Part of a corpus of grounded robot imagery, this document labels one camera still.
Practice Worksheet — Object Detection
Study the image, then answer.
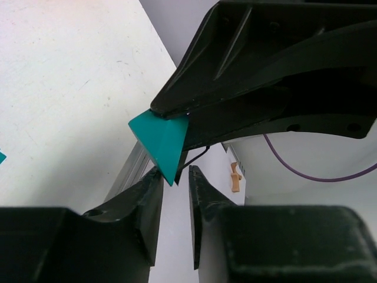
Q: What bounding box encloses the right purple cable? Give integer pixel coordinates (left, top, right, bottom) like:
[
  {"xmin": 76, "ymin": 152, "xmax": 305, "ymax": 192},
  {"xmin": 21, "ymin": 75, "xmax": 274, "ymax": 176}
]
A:
[{"xmin": 263, "ymin": 134, "xmax": 377, "ymax": 183}]

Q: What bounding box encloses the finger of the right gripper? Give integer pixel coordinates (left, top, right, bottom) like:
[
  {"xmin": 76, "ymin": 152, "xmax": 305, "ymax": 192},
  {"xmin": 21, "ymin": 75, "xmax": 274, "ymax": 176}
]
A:
[
  {"xmin": 183, "ymin": 67, "xmax": 376, "ymax": 151},
  {"xmin": 150, "ymin": 1, "xmax": 376, "ymax": 118}
]

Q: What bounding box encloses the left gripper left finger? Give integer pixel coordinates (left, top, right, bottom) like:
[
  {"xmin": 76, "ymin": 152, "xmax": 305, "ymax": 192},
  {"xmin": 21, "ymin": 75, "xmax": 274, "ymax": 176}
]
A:
[{"xmin": 1, "ymin": 168, "xmax": 163, "ymax": 282}]

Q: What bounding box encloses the small orange clip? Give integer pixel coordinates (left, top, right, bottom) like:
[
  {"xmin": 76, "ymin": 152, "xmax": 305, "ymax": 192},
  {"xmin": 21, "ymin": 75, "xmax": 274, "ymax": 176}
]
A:
[{"xmin": 230, "ymin": 162, "xmax": 242, "ymax": 193}]

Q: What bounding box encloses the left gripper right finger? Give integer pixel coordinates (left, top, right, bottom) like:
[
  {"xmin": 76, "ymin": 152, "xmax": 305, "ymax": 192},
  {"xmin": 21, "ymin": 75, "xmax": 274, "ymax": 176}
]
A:
[{"xmin": 188, "ymin": 166, "xmax": 376, "ymax": 282}]

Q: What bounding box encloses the teal arch wood block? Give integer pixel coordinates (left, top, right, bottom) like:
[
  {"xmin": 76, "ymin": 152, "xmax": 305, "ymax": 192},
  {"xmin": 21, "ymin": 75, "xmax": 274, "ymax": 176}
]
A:
[{"xmin": 0, "ymin": 150, "xmax": 6, "ymax": 164}]

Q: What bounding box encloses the teal triangular wood block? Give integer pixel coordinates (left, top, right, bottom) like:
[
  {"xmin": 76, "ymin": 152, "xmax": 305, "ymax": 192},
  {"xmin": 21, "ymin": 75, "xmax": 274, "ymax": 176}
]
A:
[{"xmin": 128, "ymin": 110, "xmax": 189, "ymax": 185}]

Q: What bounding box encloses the aluminium table front rail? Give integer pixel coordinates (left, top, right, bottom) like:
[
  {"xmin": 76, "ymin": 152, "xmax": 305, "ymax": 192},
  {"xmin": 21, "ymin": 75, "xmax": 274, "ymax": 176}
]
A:
[{"xmin": 105, "ymin": 141, "xmax": 154, "ymax": 202}]

